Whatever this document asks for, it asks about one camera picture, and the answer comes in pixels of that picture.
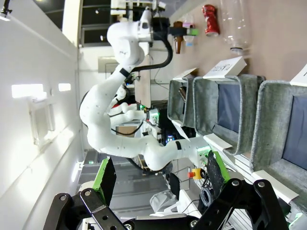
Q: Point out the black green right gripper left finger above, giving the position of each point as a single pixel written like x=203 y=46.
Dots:
x=105 y=177

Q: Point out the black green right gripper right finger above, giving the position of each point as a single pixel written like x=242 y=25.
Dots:
x=216 y=172

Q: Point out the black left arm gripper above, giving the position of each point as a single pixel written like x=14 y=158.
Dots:
x=160 y=27

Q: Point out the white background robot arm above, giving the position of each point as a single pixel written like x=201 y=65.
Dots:
x=127 y=112

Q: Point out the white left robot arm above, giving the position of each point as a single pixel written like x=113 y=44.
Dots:
x=100 y=119

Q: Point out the crushed red can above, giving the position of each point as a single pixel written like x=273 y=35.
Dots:
x=211 y=21

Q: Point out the brown bottle in basket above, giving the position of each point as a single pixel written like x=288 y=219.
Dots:
x=182 y=93

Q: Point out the grey felt basket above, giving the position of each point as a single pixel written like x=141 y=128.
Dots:
x=206 y=105
x=271 y=124
x=175 y=100

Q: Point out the small pink capped plastic bottle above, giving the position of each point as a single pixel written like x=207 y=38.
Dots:
x=189 y=40

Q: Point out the brown glass bottle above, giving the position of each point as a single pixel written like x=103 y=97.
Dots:
x=178 y=44

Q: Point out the yellow red emergency stop button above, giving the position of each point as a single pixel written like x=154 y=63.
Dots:
x=195 y=173

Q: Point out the white paper label card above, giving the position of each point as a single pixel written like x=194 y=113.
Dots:
x=217 y=141
x=182 y=130
x=225 y=67
x=185 y=73
x=275 y=185
x=301 y=76

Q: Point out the clear plastic bottle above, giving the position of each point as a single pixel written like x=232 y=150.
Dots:
x=236 y=26

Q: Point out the white plastic bag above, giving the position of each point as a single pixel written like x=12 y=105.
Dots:
x=163 y=202

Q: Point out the wooden board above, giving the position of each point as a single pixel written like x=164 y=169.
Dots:
x=142 y=83

